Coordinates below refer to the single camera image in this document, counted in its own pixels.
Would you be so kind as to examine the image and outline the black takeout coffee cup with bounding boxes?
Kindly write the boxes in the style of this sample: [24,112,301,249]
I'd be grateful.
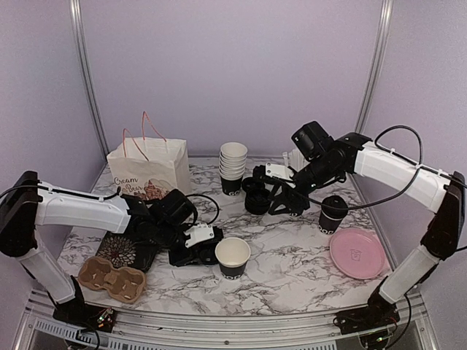
[318,213,343,236]
[215,237,251,281]

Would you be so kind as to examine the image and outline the left aluminium frame post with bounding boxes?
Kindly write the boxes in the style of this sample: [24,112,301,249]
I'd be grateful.
[69,0,109,158]

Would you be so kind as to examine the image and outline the black coffee cup lid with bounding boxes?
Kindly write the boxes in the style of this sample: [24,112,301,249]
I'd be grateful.
[321,195,349,220]

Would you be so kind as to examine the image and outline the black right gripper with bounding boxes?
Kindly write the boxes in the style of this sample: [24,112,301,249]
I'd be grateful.
[269,155,342,214]

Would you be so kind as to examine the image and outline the black floral tray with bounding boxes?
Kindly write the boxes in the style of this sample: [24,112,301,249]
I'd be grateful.
[96,232,160,273]

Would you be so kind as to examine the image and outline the aluminium frame post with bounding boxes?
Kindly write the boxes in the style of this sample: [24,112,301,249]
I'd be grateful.
[69,0,109,158]
[355,0,394,133]

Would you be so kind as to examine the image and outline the brown cardboard cup carrier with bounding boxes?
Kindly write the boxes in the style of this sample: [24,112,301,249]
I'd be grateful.
[77,257,147,303]

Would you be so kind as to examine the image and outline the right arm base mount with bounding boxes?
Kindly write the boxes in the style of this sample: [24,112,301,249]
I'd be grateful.
[333,288,401,335]

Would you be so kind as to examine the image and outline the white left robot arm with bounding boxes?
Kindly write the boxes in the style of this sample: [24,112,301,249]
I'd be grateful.
[1,171,223,324]

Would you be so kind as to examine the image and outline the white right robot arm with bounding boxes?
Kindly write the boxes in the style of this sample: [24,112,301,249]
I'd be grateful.
[264,121,466,327]

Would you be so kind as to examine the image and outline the white paper takeout bag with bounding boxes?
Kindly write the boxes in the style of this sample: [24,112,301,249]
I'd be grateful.
[107,128,192,201]

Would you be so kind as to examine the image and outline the stack of paper cups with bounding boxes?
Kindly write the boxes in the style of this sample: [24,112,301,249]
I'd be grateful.
[219,141,248,196]

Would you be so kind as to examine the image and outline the aluminium table edge rail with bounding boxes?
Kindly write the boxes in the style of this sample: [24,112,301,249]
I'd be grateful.
[14,295,439,350]

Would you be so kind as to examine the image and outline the loose black lid on table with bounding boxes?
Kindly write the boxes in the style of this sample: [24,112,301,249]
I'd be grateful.
[242,176,265,193]

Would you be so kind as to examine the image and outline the stack of black lids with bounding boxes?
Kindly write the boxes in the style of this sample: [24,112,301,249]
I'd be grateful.
[244,188,271,215]

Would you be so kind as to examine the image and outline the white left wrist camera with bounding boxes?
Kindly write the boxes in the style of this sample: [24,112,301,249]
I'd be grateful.
[185,224,215,249]

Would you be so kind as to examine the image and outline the pink plastic plate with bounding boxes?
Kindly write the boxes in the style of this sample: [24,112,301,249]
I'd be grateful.
[329,228,386,280]

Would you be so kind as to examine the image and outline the right aluminium frame post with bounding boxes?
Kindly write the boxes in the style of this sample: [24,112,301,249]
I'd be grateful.
[355,0,394,133]

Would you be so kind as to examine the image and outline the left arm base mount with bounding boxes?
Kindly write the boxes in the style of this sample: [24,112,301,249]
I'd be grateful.
[48,277,117,333]

